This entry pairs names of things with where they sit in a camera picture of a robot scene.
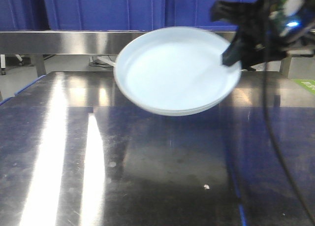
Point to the blue bin middle on shelf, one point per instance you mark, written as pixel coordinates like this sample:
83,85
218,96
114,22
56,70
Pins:
195,13

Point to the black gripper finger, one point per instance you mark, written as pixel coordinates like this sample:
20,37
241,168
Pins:
233,53

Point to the stainless steel shelf rail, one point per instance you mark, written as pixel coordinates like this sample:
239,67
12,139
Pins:
66,42

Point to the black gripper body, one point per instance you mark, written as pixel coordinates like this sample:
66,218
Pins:
260,41

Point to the green floor sign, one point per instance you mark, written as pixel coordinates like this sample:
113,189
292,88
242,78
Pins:
306,84

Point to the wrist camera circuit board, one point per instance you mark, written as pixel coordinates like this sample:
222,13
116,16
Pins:
284,16

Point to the blue bin on shelf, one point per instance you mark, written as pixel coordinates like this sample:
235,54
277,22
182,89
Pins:
195,13
82,15

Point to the light blue plate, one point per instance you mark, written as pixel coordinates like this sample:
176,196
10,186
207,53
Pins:
177,99
175,55

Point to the blue bin left on shelf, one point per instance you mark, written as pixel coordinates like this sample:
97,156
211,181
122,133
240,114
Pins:
82,15

